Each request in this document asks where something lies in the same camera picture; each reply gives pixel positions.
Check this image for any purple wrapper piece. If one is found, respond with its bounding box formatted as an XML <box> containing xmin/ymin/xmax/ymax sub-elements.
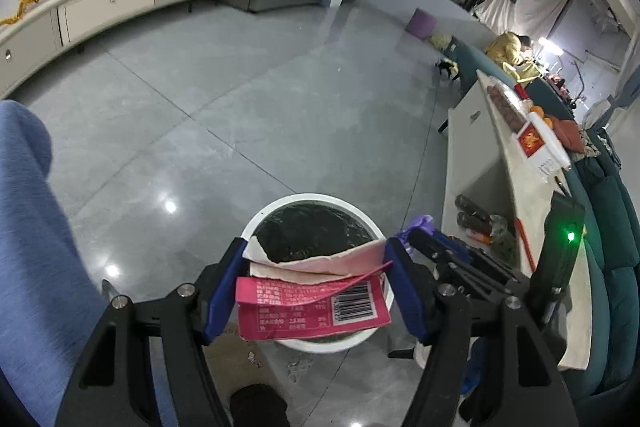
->
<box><xmin>406</xmin><ymin>214</ymin><xmax>434</xmax><ymax>234</ymax></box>

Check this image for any red pencil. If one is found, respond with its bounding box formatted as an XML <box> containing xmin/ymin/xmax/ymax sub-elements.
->
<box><xmin>515</xmin><ymin>218</ymin><xmax>537</xmax><ymax>272</ymax></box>

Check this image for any white TV cabinet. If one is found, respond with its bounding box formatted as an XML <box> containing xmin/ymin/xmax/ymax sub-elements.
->
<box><xmin>0</xmin><ymin>0</ymin><xmax>232</xmax><ymax>100</ymax></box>

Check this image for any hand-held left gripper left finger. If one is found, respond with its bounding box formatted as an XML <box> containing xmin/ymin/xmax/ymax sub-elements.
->
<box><xmin>55</xmin><ymin>237</ymin><xmax>251</xmax><ymax>427</ymax></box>

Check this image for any pink snack wrapper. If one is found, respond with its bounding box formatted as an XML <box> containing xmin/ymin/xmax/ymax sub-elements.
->
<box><xmin>235</xmin><ymin>238</ymin><xmax>394</xmax><ymax>342</ymax></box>

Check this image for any red and white box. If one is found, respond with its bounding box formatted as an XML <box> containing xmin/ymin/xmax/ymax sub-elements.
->
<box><xmin>515</xmin><ymin>112</ymin><xmax>572</xmax><ymax>172</ymax></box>

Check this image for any black trash bag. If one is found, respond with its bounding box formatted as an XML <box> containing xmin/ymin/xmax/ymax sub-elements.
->
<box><xmin>250</xmin><ymin>202</ymin><xmax>383</xmax><ymax>349</ymax></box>

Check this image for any white coffee table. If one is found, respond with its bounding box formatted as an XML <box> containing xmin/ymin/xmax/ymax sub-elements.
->
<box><xmin>439</xmin><ymin>69</ymin><xmax>586</xmax><ymax>370</ymax></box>

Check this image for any white trash bin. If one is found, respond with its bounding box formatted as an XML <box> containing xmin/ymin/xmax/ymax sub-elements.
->
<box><xmin>240</xmin><ymin>193</ymin><xmax>396</xmax><ymax>354</ymax></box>

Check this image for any golden dragon ornament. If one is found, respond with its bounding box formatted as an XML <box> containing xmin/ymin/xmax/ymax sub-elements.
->
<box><xmin>0</xmin><ymin>0</ymin><xmax>58</xmax><ymax>28</ymax></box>

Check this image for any tray of dark red snacks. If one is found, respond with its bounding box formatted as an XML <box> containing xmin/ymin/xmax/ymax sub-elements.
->
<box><xmin>485</xmin><ymin>77</ymin><xmax>531</xmax><ymax>128</ymax></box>

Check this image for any teal sofa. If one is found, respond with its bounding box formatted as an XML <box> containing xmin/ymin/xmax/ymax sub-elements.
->
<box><xmin>452</xmin><ymin>42</ymin><xmax>640</xmax><ymax>413</ymax></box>

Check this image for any red-brown cloth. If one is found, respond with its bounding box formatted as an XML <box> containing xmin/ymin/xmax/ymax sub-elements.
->
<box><xmin>552</xmin><ymin>119</ymin><xmax>586</xmax><ymax>152</ymax></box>

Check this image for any person's black sock foot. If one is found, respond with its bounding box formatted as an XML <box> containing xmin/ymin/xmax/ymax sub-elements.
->
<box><xmin>230</xmin><ymin>384</ymin><xmax>291</xmax><ymax>427</ymax></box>

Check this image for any hanging white sheet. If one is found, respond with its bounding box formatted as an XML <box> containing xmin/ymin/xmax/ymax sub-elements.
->
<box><xmin>472</xmin><ymin>0</ymin><xmax>576</xmax><ymax>52</ymax></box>

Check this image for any blue fluffy rug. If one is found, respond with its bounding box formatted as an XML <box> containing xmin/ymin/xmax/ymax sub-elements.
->
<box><xmin>0</xmin><ymin>99</ymin><xmax>176</xmax><ymax>427</ymax></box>

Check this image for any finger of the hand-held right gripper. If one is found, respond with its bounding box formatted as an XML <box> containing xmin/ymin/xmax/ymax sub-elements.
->
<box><xmin>432</xmin><ymin>231</ymin><xmax>532</xmax><ymax>297</ymax></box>
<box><xmin>397</xmin><ymin>228</ymin><xmax>506</xmax><ymax>298</ymax></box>

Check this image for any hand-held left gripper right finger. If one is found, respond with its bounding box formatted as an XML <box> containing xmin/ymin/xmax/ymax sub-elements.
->
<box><xmin>384</xmin><ymin>237</ymin><xmax>581</xmax><ymax>427</ymax></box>

